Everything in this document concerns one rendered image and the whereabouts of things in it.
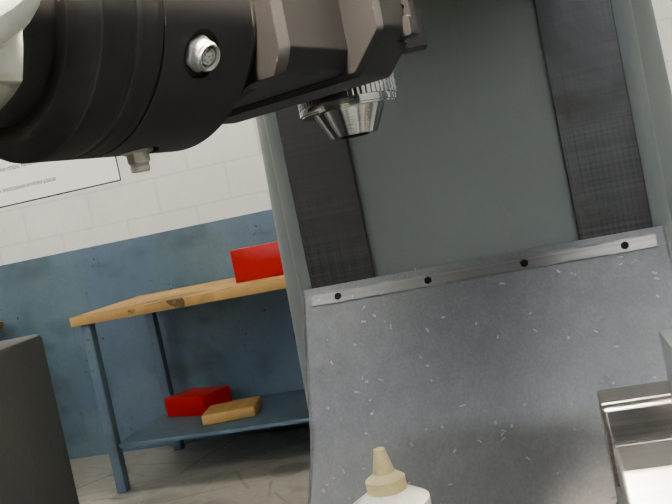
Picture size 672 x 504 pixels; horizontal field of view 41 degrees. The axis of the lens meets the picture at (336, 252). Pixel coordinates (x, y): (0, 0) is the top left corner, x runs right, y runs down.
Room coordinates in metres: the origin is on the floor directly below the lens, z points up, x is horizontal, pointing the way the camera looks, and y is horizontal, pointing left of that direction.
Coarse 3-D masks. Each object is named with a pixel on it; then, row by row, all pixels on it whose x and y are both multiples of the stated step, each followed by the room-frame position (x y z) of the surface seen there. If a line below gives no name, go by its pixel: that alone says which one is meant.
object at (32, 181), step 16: (0, 160) 5.27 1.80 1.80; (64, 160) 5.17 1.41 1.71; (80, 160) 5.14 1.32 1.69; (96, 160) 5.12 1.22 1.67; (112, 160) 5.09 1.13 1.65; (0, 176) 5.28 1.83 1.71; (16, 176) 5.25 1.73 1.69; (32, 176) 5.23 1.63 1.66; (48, 176) 5.20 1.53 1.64; (64, 176) 5.17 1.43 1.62; (80, 176) 5.15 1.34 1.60; (96, 176) 5.12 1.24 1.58; (112, 176) 5.10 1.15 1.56; (0, 192) 5.29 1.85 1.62; (16, 192) 5.26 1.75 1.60; (32, 192) 5.23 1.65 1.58; (48, 192) 5.21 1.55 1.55; (64, 192) 5.18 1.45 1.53; (0, 208) 5.29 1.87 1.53
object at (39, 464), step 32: (0, 352) 0.54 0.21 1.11; (32, 352) 0.57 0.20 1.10; (0, 384) 0.53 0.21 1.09; (32, 384) 0.56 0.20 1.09; (0, 416) 0.52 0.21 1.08; (32, 416) 0.56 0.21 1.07; (0, 448) 0.51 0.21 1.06; (32, 448) 0.55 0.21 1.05; (64, 448) 0.59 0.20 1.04; (0, 480) 0.51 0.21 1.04; (32, 480) 0.54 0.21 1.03; (64, 480) 0.58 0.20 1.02
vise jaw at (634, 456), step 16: (624, 448) 0.36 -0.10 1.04; (640, 448) 0.36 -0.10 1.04; (656, 448) 0.35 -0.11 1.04; (624, 464) 0.34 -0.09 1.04; (640, 464) 0.34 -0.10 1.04; (656, 464) 0.34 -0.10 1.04; (624, 480) 0.33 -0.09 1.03; (640, 480) 0.33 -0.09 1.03; (656, 480) 0.33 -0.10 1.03; (624, 496) 0.34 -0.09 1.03; (640, 496) 0.33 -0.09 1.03; (656, 496) 0.33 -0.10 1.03
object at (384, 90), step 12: (372, 84) 0.41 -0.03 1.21; (384, 84) 0.41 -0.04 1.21; (336, 96) 0.40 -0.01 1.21; (348, 96) 0.40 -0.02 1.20; (360, 96) 0.40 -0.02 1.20; (372, 96) 0.41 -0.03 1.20; (384, 96) 0.41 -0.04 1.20; (396, 96) 0.42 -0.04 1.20; (300, 108) 0.42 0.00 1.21; (312, 108) 0.41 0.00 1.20; (324, 108) 0.41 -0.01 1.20; (336, 108) 0.40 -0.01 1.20; (312, 120) 0.44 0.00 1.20
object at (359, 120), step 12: (348, 108) 0.41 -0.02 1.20; (360, 108) 0.41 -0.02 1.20; (372, 108) 0.41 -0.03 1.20; (324, 120) 0.42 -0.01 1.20; (336, 120) 0.41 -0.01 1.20; (348, 120) 0.41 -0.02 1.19; (360, 120) 0.41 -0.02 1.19; (372, 120) 0.42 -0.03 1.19; (336, 132) 0.42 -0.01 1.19; (348, 132) 0.41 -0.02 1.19; (360, 132) 0.42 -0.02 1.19; (372, 132) 0.43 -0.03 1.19
